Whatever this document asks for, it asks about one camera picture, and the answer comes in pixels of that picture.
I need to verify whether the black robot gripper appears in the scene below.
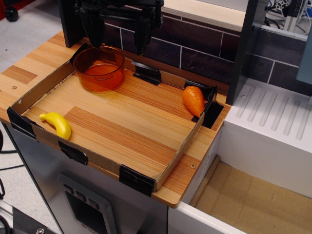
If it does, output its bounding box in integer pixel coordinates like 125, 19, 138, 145
74, 0, 164, 56

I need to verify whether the orange transparent plastic pot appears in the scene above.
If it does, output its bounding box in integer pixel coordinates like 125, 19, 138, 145
73, 46, 125, 93

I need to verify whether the orange toy carrot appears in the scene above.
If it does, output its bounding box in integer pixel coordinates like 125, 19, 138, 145
182, 86, 205, 117

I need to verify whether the cardboard fence with black tape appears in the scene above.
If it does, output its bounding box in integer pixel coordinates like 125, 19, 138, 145
7, 59, 228, 204

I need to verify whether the white toy sink drainboard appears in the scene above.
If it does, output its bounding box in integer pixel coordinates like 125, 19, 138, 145
218, 79, 312, 197

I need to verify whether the grey toy oven front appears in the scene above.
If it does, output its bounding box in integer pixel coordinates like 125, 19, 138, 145
4, 125, 168, 234

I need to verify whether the black chair caster wheel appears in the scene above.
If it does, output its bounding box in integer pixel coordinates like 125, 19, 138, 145
3, 0, 19, 22

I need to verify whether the yellow toy banana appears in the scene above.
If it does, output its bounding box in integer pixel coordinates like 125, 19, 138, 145
39, 112, 72, 140

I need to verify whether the dark grey vertical post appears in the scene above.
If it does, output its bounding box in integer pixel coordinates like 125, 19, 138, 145
226, 0, 268, 105

